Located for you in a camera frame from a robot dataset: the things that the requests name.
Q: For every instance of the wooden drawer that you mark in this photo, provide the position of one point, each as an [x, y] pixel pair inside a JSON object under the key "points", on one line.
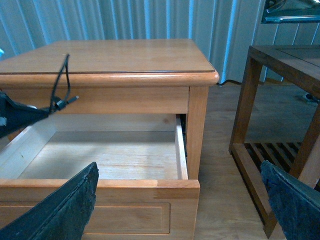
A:
{"points": [[144, 189]]}

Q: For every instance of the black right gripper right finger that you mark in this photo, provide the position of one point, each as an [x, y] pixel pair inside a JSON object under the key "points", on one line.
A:
{"points": [[296, 205]]}

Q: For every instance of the glass shelf top right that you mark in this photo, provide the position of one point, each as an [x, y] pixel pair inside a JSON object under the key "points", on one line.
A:
{"points": [[291, 11]]}

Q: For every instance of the wooden nightstand cabinet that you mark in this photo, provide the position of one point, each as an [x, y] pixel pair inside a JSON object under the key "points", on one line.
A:
{"points": [[118, 77]]}

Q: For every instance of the dark wooden side table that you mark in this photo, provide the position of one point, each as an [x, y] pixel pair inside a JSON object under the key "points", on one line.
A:
{"points": [[273, 122]]}

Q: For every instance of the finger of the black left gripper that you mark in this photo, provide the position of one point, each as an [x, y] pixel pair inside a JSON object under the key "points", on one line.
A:
{"points": [[15, 116]]}

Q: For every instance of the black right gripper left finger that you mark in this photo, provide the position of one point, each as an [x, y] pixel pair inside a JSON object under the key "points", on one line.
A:
{"points": [[62, 215]]}

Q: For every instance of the pale green pleated curtain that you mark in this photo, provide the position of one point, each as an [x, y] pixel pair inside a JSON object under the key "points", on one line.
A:
{"points": [[222, 29]]}

